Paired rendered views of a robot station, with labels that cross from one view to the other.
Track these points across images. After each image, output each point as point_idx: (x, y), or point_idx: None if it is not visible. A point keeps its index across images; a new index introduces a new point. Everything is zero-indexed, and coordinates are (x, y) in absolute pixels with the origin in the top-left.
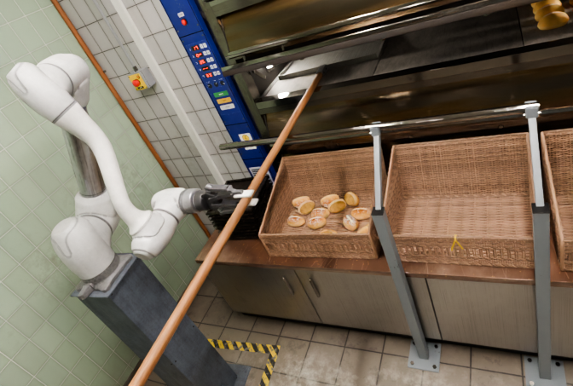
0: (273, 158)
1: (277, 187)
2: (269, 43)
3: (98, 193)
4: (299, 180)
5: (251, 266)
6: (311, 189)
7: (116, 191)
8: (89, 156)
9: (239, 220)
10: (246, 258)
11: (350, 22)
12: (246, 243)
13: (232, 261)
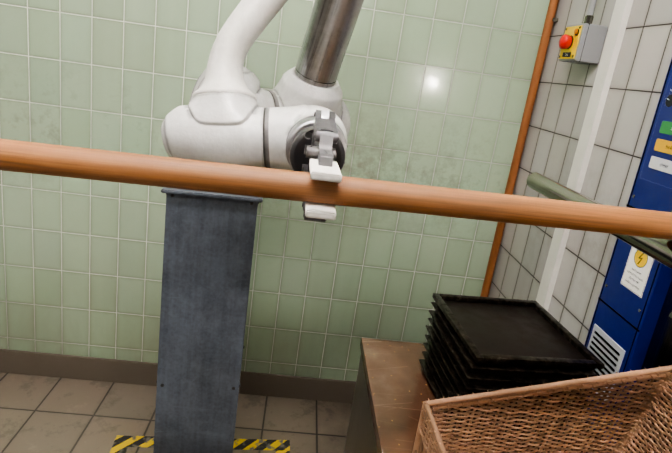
0: (530, 212)
1: (580, 395)
2: None
3: (308, 77)
4: (656, 450)
5: (375, 437)
6: None
7: (238, 11)
8: (331, 3)
9: (223, 188)
10: (388, 419)
11: None
12: None
13: (374, 395)
